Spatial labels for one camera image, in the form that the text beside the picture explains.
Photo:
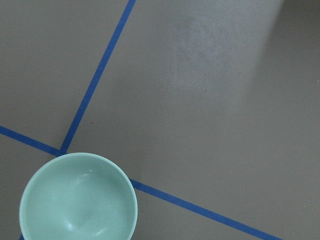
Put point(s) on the green bowl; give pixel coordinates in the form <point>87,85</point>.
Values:
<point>78,196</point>

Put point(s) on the crossing blue tape strip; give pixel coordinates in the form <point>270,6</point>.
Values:
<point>151,190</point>

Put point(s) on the long blue tape strip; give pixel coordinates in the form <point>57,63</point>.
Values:
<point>96,78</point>

